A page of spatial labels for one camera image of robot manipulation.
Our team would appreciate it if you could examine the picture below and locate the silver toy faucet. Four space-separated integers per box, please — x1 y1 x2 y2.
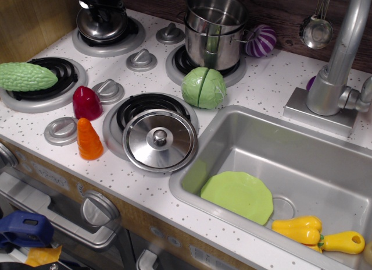
283 0 371 137

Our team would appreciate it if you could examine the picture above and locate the green toy bitter gourd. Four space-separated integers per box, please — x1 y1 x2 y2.
1 62 58 92

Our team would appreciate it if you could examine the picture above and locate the purple striped toy onion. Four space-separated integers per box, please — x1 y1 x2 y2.
244 24 277 58

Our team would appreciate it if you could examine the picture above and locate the silver knob back top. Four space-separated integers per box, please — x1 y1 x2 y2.
156 23 185 45

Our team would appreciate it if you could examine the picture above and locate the large steel pot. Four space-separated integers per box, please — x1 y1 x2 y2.
184 13 250 70

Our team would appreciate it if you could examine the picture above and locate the red toy pepper piece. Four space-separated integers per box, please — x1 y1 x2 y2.
73 86 103 120

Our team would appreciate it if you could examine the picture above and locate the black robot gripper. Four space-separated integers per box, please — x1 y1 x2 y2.
79 0 126 23

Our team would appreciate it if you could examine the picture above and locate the green plastic plate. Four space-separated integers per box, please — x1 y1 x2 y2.
200 171 274 225

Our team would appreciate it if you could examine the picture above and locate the back right stove burner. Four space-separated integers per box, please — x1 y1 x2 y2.
165 44 247 87

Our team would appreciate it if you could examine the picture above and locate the front left stove burner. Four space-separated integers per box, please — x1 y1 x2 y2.
1 57 88 113

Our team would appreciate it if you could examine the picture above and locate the blue clamp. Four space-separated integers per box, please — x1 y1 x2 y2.
1 211 54 248

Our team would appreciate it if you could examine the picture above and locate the yellow tape piece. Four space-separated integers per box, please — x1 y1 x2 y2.
25 246 62 267

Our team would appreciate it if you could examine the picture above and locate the small steel inner pot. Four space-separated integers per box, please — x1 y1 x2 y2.
184 0 249 35

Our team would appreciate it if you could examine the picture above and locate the stove burner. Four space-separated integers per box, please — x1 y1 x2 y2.
1 57 88 113
102 93 199 161
72 17 146 58
165 44 247 87

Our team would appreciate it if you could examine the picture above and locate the small steel pot lid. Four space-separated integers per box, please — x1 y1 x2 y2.
76 9 128 42

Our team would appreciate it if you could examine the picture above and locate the yellow toy handle piece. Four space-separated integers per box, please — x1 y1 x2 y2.
318 231 366 254

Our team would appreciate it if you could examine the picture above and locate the silver oven door handle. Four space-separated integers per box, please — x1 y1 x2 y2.
1 172 119 251

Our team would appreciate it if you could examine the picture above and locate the silver sink basin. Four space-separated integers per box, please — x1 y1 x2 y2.
169 106 371 269

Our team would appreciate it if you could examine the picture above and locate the silver knob under lid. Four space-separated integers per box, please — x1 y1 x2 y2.
92 79 124 105

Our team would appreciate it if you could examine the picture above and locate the large steel pot lid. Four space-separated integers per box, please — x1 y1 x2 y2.
122 109 198 173

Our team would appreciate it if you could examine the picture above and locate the hanging steel measuring spoon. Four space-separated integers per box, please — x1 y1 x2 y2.
299 0 333 49

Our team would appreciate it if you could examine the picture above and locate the orange toy carrot piece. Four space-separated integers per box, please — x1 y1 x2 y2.
77 118 104 160

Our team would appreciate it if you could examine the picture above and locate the silver knob centre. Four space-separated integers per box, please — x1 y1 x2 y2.
126 49 158 72

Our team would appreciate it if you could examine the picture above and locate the yellow toy bell pepper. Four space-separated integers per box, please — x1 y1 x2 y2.
271 215 323 253

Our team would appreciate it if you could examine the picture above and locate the silver oven dial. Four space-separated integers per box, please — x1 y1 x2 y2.
80 190 120 227

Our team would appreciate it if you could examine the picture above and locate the back left stove burner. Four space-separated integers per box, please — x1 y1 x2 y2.
72 17 146 58

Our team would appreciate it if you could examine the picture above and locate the purple toy behind faucet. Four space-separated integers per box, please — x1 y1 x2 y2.
306 76 316 91

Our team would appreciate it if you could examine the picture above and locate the green toy cabbage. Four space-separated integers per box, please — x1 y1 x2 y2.
181 67 227 109

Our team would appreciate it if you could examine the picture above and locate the silver knob front left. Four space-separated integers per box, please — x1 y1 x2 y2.
44 117 78 146

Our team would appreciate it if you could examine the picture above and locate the front right stove burner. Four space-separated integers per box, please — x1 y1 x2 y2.
102 93 199 161

